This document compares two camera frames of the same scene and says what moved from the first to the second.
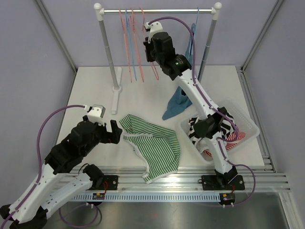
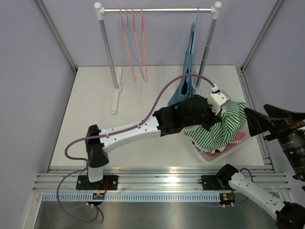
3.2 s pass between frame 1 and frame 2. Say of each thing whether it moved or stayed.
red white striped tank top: stayed
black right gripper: moved
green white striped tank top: moved
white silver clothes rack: stayed
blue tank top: stayed
